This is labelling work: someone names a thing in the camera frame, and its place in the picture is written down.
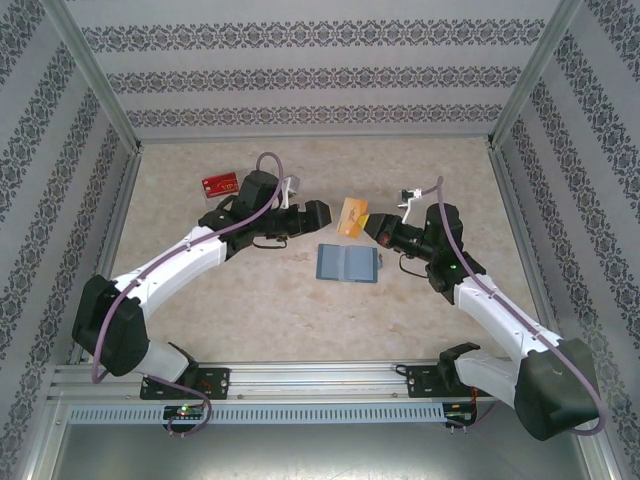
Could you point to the aluminium frame post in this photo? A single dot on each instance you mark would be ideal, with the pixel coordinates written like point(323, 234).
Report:
point(530, 75)
point(95, 75)

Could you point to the blue card holder wallet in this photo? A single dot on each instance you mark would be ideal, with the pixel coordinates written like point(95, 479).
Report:
point(360, 265)

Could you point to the gold VIP card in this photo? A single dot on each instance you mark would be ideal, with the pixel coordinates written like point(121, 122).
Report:
point(350, 215)

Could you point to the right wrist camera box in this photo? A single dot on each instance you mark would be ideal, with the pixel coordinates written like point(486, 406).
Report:
point(407, 195)

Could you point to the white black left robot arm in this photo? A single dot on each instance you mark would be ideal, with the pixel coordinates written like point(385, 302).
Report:
point(175, 255)

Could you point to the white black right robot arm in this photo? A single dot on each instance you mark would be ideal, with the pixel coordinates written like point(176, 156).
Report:
point(500, 310)

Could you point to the small controller board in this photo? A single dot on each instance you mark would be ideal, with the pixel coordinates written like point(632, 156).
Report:
point(462, 417)
point(185, 412)

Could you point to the red VIP card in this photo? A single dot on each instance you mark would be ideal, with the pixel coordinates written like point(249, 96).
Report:
point(220, 186)

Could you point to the grey metal panel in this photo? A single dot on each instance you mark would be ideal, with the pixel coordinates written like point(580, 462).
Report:
point(320, 455)

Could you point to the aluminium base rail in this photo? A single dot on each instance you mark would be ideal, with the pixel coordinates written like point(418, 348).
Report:
point(320, 380)

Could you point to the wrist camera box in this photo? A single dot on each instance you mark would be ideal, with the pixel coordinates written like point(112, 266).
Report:
point(292, 184)
point(407, 195)

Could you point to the aluminium side rail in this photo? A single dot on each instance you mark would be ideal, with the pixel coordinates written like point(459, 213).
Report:
point(510, 200)
point(122, 200)

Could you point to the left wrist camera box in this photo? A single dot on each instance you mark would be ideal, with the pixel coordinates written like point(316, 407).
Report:
point(292, 184)

